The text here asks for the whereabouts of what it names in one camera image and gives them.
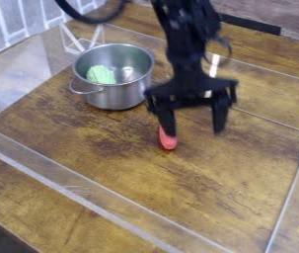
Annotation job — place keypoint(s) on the orange handled metal spoon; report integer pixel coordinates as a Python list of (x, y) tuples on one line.
[(167, 141)]

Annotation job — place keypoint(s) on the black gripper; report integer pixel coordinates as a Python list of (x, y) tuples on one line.
[(216, 92)]

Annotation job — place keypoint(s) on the green knitted ball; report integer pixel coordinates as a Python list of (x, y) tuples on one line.
[(99, 74)]

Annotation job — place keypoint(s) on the black strip on table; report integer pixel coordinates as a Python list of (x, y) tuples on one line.
[(250, 24)]

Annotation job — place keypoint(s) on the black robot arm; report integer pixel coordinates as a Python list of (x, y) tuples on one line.
[(191, 24)]

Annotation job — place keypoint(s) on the clear acrylic barrier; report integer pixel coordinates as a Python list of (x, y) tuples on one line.
[(89, 186)]

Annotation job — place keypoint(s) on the stainless steel pot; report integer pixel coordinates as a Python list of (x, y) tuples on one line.
[(131, 63)]

